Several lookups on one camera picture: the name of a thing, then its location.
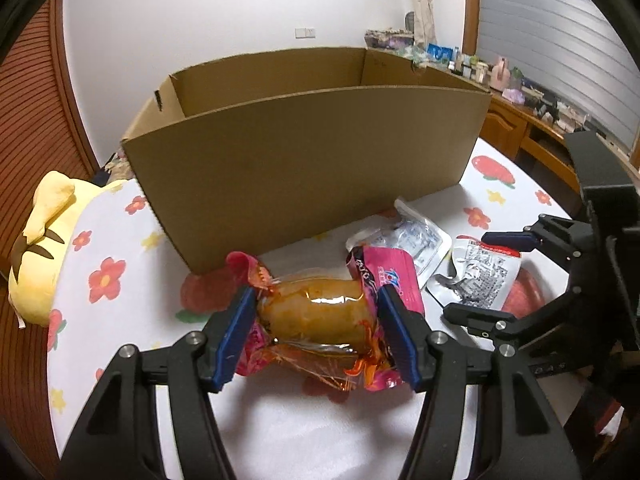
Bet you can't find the brown cardboard box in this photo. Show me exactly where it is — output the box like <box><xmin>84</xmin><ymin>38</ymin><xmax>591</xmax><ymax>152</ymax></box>
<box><xmin>122</xmin><ymin>47</ymin><xmax>491</xmax><ymax>274</ymax></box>

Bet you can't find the wooden dresser cabinet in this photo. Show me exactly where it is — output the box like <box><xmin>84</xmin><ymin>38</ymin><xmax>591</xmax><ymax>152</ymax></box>
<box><xmin>480</xmin><ymin>92</ymin><xmax>578</xmax><ymax>192</ymax></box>

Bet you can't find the grey window blind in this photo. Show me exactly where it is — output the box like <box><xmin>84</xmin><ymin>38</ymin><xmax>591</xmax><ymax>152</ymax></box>
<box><xmin>477</xmin><ymin>0</ymin><xmax>639</xmax><ymax>150</ymax></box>

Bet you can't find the wooden louvered closet door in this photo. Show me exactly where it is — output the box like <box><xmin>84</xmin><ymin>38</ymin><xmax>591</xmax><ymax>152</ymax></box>
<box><xmin>1</xmin><ymin>0</ymin><xmax>99</xmax><ymax>477</ymax></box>

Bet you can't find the yellow Pikachu plush toy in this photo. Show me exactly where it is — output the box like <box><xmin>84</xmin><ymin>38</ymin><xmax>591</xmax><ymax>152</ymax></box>
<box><xmin>8</xmin><ymin>171</ymin><xmax>124</xmax><ymax>328</ymax></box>

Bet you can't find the floral pillow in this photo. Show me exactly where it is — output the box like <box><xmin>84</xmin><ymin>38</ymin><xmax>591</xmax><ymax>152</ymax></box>
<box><xmin>91</xmin><ymin>151</ymin><xmax>134</xmax><ymax>188</ymax></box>

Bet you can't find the orange snack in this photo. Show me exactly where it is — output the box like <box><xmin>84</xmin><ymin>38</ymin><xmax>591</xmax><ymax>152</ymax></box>
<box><xmin>226</xmin><ymin>252</ymin><xmax>401</xmax><ymax>392</ymax></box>

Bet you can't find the folded cloth pile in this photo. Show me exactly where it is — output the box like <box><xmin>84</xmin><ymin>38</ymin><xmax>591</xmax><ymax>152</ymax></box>
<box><xmin>364</xmin><ymin>29</ymin><xmax>414</xmax><ymax>50</ymax></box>

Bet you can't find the pink snack packet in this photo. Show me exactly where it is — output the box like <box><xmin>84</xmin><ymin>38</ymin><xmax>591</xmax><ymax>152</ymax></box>
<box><xmin>346</xmin><ymin>246</ymin><xmax>424</xmax><ymax>316</ymax></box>

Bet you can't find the white wall switch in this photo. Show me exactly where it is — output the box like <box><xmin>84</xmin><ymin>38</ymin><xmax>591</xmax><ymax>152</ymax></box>
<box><xmin>294</xmin><ymin>27</ymin><xmax>316</xmax><ymax>39</ymax></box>

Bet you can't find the pink kettle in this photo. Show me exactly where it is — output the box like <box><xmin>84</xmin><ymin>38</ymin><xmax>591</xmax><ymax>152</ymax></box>
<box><xmin>489</xmin><ymin>56</ymin><xmax>511</xmax><ymax>92</ymax></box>

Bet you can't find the red white snack pouch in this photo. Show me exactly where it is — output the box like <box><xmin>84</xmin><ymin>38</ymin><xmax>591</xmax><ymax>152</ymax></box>
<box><xmin>426</xmin><ymin>235</ymin><xmax>521</xmax><ymax>311</ymax></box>

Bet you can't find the orange white snack pouch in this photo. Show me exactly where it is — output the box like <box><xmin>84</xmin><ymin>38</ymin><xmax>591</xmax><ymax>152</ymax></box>
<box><xmin>346</xmin><ymin>197</ymin><xmax>452</xmax><ymax>289</ymax></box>

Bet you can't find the white floral strawberry bedspread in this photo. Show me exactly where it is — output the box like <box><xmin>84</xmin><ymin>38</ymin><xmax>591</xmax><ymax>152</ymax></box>
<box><xmin>48</xmin><ymin>141</ymin><xmax>576</xmax><ymax>479</ymax></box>

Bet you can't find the beige curtain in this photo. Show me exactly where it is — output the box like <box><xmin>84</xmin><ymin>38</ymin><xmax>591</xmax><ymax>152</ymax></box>
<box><xmin>406</xmin><ymin>0</ymin><xmax>437</xmax><ymax>47</ymax></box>

